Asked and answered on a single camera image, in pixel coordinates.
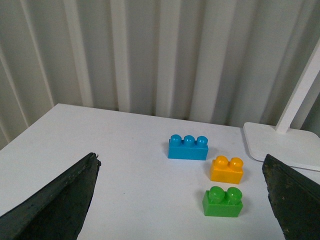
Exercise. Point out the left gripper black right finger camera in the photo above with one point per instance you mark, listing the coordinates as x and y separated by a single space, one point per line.
294 199

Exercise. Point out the yellow two-stud block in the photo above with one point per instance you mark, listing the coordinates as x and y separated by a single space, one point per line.
226 171

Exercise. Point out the white pleated curtain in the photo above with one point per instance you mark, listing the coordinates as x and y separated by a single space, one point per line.
224 62

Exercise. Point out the green two-stud block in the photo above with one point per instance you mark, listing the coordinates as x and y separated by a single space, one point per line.
219 203

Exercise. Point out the blue three-stud block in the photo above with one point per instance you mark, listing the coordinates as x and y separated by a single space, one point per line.
188 148

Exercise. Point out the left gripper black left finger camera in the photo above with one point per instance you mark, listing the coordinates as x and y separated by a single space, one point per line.
58 210

